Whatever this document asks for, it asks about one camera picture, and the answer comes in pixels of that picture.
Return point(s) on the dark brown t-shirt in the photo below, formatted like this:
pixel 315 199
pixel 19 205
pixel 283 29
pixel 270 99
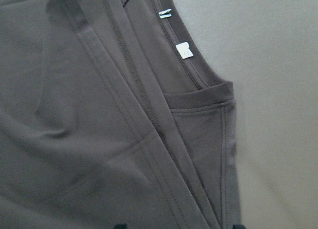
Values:
pixel 109 114

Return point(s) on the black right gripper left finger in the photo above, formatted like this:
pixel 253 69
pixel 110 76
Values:
pixel 120 226

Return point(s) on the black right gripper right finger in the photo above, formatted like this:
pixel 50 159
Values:
pixel 238 226

